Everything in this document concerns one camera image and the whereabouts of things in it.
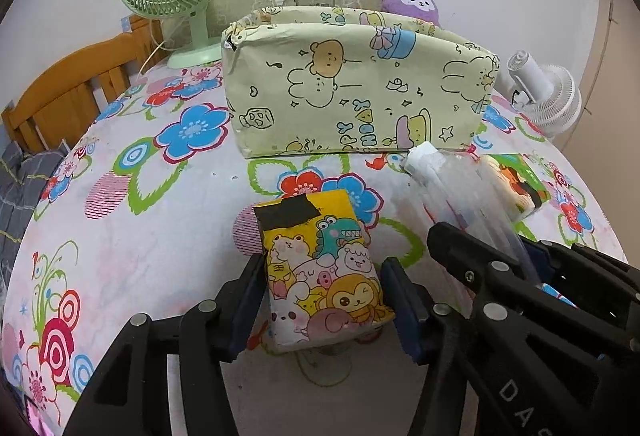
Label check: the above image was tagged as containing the green cartoon tissue pack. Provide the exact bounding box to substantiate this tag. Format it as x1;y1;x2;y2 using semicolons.
480;153;551;223

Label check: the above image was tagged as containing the clear pack of cotton pads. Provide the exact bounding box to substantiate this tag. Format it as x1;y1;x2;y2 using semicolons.
402;141;540;285

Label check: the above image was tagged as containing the yellow cartoon animal tissue pack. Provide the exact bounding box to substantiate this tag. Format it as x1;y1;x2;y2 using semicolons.
254;190;395;352

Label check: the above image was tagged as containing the white clip fan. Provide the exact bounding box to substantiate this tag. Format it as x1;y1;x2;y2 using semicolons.
496;50;582;139

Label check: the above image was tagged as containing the grey plaid bedding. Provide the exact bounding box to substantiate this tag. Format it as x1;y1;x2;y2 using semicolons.
0;141;68;304

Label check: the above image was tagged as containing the pale green fabric storage box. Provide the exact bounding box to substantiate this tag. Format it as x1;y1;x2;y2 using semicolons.
222;6;500;158

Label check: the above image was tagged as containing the purple plush bunny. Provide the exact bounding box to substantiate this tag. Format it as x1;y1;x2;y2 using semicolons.
382;0;440;26

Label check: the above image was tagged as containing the wooden bed headboard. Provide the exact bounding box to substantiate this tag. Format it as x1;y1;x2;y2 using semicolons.
1;15;167;153

